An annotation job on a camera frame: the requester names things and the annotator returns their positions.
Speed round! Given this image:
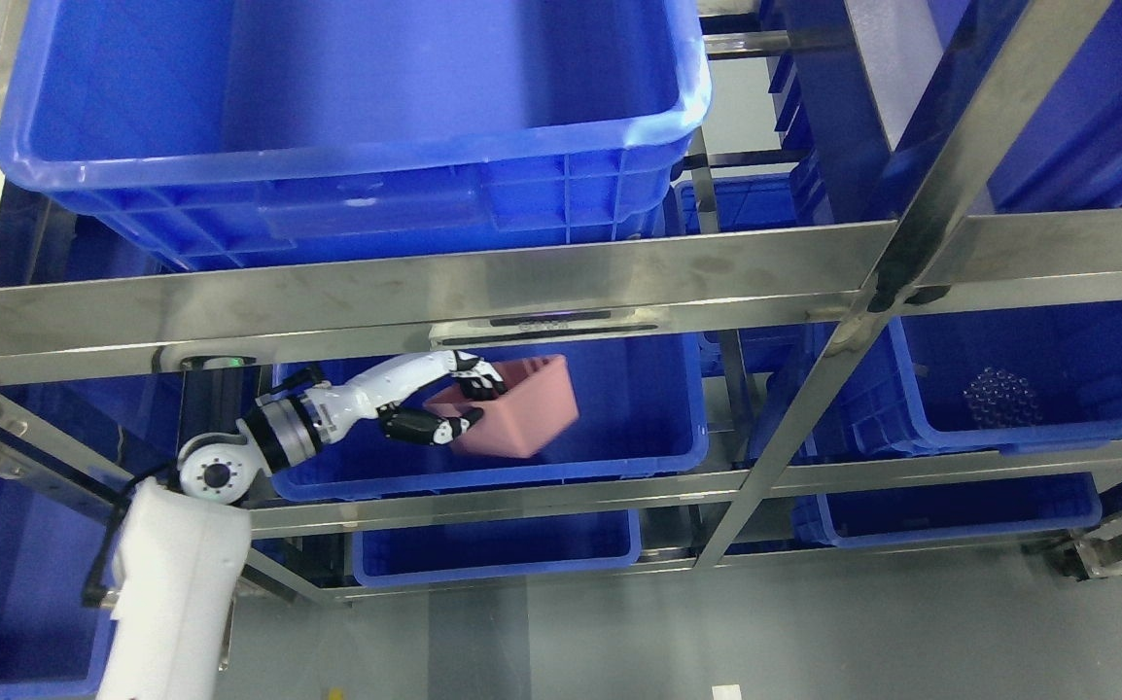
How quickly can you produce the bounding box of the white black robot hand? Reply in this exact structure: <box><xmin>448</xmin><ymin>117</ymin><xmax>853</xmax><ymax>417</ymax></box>
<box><xmin>278</xmin><ymin>350</ymin><xmax>508</xmax><ymax>453</ymax></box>

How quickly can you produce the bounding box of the pink plastic storage box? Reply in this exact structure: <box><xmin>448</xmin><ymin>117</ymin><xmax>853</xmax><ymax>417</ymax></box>
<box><xmin>423</xmin><ymin>354</ymin><xmax>579</xmax><ymax>458</ymax></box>

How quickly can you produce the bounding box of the large blue bin top shelf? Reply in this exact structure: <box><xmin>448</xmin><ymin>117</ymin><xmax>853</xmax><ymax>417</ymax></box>
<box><xmin>0</xmin><ymin>1</ymin><xmax>712</xmax><ymax>271</ymax></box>

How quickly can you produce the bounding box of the blue bin right middle shelf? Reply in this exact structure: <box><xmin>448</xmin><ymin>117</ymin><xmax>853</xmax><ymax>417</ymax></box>
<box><xmin>797</xmin><ymin>300</ymin><xmax>1122</xmax><ymax>464</ymax></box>

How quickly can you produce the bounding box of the stainless steel shelf rack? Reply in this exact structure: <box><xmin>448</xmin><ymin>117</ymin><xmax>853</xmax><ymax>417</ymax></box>
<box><xmin>0</xmin><ymin>1</ymin><xmax>1122</xmax><ymax>572</ymax></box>

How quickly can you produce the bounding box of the blue bin bottom centre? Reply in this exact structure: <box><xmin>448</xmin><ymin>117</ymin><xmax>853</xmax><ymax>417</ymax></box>
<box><xmin>351</xmin><ymin>509</ymin><xmax>643</xmax><ymax>588</ymax></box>

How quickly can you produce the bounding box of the blue bin far left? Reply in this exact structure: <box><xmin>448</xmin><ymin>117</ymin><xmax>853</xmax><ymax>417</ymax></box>
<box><xmin>0</xmin><ymin>389</ymin><xmax>134</xmax><ymax>700</ymax></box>

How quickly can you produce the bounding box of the blue bin bottom right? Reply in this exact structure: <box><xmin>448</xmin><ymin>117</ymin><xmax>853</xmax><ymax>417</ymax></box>
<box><xmin>790</xmin><ymin>472</ymin><xmax>1104</xmax><ymax>549</ymax></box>

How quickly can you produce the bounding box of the blue bin upper right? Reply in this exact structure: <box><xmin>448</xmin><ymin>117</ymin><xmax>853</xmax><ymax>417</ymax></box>
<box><xmin>760</xmin><ymin>0</ymin><xmax>1122</xmax><ymax>225</ymax></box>

